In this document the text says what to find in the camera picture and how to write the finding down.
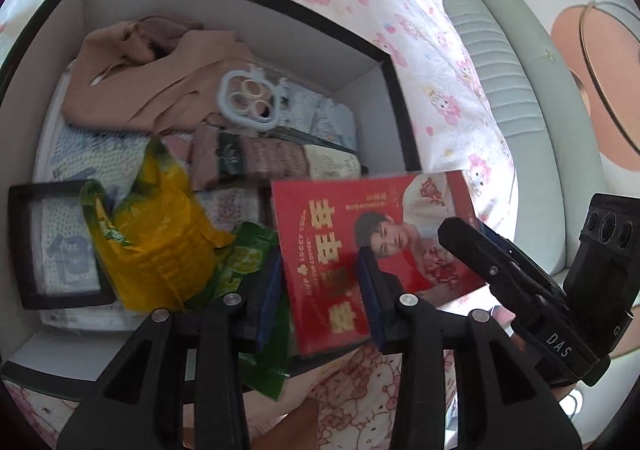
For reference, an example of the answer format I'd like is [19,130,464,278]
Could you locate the brown chocolate snack packet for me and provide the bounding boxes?
[188,121,364,192]

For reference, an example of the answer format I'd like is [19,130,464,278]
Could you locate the beige folded cloth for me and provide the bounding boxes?
[62,18,254,133]

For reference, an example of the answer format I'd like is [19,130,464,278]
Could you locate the green snack wrapper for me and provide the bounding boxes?
[186,222,290,400]

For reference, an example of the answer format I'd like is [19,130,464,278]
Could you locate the black cardboard storage box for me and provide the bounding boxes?
[1,0,421,401]

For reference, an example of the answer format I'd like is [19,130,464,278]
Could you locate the grey padded headboard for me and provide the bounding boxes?
[444,0,606,275]

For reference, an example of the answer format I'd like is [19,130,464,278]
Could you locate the yellow snack bag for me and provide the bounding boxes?
[80,138,234,313]

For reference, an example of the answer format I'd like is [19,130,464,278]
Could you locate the clear cartoon phone case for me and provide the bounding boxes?
[216,60,358,153]

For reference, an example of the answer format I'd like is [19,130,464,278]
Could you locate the red poster card pack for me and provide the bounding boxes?
[271,171,484,356]

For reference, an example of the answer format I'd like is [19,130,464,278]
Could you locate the person right hand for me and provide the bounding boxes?
[490,306,576,401]

